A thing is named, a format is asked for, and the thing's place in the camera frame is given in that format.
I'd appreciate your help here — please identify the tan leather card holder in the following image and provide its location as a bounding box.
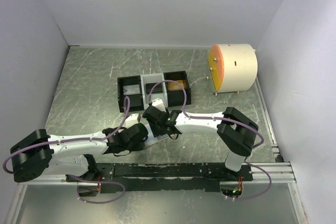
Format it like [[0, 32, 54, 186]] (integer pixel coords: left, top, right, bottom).
[[144, 125, 169, 148]]

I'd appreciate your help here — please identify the three-compartment black white tray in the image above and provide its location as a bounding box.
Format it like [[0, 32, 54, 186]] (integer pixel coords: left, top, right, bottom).
[[117, 71, 191, 113]]

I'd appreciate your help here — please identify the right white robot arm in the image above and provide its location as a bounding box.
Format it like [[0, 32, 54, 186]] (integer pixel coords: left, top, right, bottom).
[[142, 105, 258, 181]]

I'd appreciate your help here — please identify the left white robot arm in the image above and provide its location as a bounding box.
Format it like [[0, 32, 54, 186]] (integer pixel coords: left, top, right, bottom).
[[10, 123, 149, 183]]

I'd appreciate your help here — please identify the black card in tray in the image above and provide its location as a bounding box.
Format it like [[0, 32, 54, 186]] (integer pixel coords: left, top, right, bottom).
[[145, 83, 163, 94]]

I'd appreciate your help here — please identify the gold card in tray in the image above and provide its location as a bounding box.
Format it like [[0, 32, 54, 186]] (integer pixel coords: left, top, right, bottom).
[[167, 80, 186, 91]]

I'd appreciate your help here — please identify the silver card in tray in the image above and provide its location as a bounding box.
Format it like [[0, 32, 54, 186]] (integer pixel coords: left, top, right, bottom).
[[123, 84, 141, 95]]

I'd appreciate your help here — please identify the cream drum with orange face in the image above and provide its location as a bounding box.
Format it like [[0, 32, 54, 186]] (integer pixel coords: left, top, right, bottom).
[[207, 44, 258, 94]]

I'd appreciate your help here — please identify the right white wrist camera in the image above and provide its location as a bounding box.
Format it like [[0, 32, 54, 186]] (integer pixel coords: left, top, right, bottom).
[[151, 98, 166, 112]]

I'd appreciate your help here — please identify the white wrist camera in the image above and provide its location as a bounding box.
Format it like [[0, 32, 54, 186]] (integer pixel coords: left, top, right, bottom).
[[123, 113, 140, 129], [151, 98, 166, 112]]

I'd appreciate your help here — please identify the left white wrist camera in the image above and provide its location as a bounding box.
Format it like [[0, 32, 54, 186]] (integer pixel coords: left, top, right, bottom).
[[123, 113, 140, 129]]

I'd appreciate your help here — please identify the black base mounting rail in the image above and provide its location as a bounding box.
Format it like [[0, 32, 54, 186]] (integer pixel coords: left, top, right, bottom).
[[80, 163, 253, 194]]

